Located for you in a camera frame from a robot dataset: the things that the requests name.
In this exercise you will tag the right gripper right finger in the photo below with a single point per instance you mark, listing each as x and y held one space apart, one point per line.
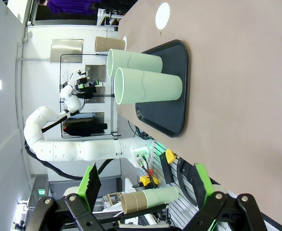
203 185

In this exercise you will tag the tall brown cup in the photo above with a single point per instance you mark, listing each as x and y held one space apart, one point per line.
109 44

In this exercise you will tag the white paper doily coaster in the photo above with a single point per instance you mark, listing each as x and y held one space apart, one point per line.
162 15

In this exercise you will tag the green exit sign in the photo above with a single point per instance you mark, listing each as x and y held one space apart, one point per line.
41 191

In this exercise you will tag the grey aluminium mounting plate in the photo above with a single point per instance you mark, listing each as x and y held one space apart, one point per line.
177 214

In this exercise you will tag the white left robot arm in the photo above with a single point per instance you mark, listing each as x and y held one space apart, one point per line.
59 149

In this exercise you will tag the yellow emergency stop box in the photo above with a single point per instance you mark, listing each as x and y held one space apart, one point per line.
145 180

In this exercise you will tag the stacked mint green cup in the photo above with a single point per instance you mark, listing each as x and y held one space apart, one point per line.
165 196

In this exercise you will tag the black clothes rack frame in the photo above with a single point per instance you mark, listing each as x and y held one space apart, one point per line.
112 115

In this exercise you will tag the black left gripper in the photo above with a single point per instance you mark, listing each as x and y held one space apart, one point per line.
84 93

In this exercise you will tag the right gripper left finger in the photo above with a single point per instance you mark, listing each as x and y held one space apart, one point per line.
93 187

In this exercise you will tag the grey metal wall panel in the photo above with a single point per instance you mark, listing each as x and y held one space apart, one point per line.
66 50
100 96
97 72

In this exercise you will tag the black clothes on rack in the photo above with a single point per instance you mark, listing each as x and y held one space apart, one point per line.
83 127

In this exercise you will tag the grey blue folded cloth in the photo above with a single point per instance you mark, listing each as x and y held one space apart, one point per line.
90 115

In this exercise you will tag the violet cloth garment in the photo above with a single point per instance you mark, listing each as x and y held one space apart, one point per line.
68 6

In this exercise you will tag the tall mint green cup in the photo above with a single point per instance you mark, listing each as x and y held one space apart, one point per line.
141 62
153 87

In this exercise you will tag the black plastic tray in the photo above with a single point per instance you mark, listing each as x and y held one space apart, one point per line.
165 118

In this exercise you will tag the stacked brown cup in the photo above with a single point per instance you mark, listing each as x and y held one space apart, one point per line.
141 199
129 204

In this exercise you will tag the yellow and black handheld device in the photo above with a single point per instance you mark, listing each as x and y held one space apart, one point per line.
171 156

